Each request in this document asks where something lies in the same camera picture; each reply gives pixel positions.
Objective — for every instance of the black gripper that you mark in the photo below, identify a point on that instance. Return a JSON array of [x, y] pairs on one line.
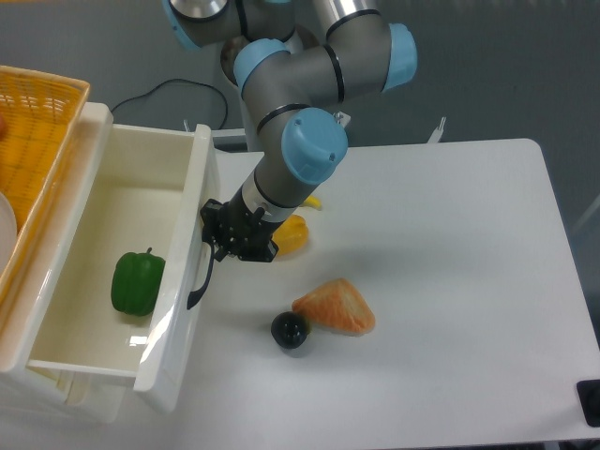
[[233, 228]]

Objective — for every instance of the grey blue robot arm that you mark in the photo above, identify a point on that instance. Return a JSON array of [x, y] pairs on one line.
[[287, 95]]

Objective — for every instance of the white drawer cabinet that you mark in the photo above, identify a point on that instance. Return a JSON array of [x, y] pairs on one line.
[[28, 383]]

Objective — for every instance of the orange yellow bell pepper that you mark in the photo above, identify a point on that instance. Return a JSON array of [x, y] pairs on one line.
[[291, 235]]

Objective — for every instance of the yellow banana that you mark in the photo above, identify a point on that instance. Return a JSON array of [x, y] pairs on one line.
[[313, 202]]

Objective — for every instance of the black eggplant ball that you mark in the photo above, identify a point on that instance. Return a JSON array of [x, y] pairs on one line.
[[290, 330]]

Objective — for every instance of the green bell pepper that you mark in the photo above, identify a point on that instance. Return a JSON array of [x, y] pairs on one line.
[[136, 281]]

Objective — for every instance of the orange bread wedge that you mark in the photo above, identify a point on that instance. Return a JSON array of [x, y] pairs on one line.
[[337, 305]]

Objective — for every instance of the white plate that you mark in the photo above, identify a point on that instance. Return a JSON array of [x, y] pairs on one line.
[[8, 232]]

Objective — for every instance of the yellow woven basket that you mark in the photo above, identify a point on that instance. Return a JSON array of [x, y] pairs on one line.
[[41, 111]]

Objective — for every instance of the black object at table edge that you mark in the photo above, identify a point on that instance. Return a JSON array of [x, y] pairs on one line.
[[589, 396]]

